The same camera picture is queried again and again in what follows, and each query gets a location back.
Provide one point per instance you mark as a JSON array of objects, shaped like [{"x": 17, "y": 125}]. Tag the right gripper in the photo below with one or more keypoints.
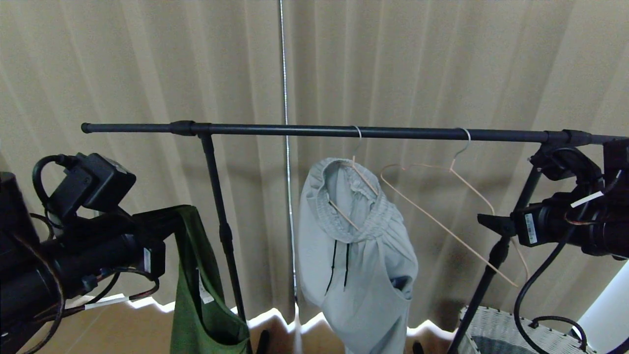
[{"x": 560, "y": 221}]

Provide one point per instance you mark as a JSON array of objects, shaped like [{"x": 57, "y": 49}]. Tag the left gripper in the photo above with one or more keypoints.
[{"x": 73, "y": 265}]

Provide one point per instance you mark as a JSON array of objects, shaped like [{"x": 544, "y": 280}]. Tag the pink clothes hanger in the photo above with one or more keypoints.
[
  {"x": 442, "y": 226},
  {"x": 366, "y": 183}
]

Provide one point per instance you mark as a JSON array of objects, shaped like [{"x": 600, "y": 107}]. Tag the green printed shirt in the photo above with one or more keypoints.
[{"x": 189, "y": 305}]

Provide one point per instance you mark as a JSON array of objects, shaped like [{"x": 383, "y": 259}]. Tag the pale grey shorts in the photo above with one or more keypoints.
[{"x": 363, "y": 275}]

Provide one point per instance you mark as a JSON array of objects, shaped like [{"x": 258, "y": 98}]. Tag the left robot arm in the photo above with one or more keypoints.
[{"x": 14, "y": 216}]

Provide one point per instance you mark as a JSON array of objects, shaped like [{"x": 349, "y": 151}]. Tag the white laundry basket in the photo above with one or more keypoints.
[{"x": 496, "y": 324}]

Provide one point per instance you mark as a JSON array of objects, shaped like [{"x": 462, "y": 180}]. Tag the black clothes rack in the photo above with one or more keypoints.
[{"x": 314, "y": 131}]

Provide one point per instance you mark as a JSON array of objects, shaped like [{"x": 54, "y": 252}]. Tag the beige curtain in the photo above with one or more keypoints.
[{"x": 147, "y": 59}]

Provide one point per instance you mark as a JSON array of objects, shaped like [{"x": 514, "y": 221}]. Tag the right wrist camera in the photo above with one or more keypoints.
[{"x": 565, "y": 164}]

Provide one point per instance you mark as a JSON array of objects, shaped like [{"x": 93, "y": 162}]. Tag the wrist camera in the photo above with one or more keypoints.
[
  {"x": 565, "y": 164},
  {"x": 98, "y": 182}
]

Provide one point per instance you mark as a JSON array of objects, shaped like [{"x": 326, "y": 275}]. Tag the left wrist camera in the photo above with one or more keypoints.
[{"x": 98, "y": 182}]

